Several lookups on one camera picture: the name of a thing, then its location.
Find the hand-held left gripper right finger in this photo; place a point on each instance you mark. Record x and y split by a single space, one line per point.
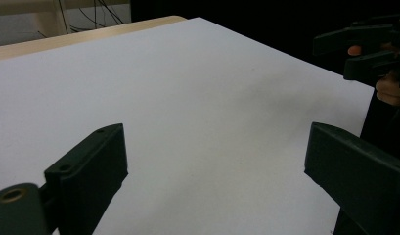
360 176

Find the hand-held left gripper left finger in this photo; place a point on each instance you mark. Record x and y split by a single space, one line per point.
90 169

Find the white table mat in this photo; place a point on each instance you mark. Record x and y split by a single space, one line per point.
194 114

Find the cream furniture frame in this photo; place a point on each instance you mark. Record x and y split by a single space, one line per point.
47 14

